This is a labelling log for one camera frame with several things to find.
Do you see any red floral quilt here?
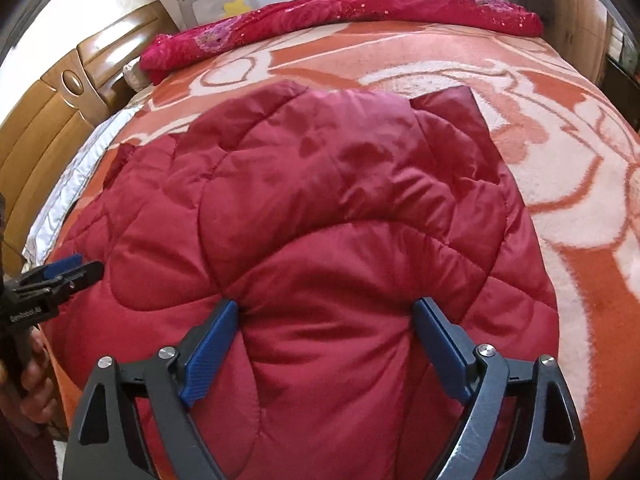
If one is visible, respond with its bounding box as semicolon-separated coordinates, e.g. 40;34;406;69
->
139;0;543;86

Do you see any red quilted jacket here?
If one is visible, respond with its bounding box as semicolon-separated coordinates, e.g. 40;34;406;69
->
42;80;561;480

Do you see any orange and white blanket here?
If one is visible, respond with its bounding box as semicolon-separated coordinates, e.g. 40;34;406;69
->
30;20;640;480

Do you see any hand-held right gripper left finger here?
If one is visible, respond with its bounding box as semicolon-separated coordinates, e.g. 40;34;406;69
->
62;300;240;480

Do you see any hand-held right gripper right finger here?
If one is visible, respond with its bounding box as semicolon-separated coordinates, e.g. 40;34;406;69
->
412;297;591;480

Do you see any person's left hand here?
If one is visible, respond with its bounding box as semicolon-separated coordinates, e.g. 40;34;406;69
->
0;330;56;426

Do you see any wooden headboard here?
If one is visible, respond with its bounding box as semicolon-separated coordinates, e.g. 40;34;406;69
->
0;0;176;233

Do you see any beige pillow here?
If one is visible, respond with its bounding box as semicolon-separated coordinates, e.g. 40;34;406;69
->
122;57;151;92

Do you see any light wooden cabinet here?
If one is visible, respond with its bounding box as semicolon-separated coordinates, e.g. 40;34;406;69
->
542;0;640;131

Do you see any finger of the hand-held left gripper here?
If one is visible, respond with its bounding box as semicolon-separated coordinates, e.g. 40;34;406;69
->
20;254;84;286
47;261;106;301

